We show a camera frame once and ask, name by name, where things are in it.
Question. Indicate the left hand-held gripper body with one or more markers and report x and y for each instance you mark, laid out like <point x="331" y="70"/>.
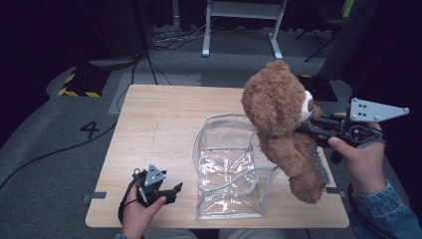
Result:
<point x="152" y="177"/>

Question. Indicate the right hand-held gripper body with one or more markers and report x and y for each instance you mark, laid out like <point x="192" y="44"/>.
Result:
<point x="371" y="111"/>

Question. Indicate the brown teddy bear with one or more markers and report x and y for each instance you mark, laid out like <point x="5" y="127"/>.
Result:
<point x="275" y="106"/>

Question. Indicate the clear plastic bag grey trim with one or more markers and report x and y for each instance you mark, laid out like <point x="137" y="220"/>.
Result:
<point x="229" y="166"/>

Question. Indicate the person's left hand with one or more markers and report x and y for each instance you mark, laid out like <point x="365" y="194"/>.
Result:
<point x="137" y="219"/>

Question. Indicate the person's right hand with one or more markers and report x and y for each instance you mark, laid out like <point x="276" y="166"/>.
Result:
<point x="365" y="166"/>

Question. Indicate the black yellow striped base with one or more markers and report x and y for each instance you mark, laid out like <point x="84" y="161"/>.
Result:
<point x="84" y="84"/>
<point x="321" y="89"/>

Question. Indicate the grey tape strip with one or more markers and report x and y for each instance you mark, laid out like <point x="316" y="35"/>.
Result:
<point x="94" y="196"/>
<point x="335" y="191"/>

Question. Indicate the dark grey curtain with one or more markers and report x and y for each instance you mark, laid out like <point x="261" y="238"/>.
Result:
<point x="348" y="43"/>

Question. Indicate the black tripod stand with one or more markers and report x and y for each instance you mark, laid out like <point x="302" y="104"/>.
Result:
<point x="320" y="46"/>

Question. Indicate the person's right leg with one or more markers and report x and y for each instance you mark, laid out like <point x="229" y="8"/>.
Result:
<point x="252" y="234"/>

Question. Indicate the green object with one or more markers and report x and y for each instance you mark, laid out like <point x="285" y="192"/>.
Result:
<point x="347" y="8"/>

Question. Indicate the grey flat stand base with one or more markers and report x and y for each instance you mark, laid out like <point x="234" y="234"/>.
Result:
<point x="112" y="63"/>

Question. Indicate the white desk frame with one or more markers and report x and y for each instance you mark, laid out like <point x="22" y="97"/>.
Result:
<point x="244" y="10"/>

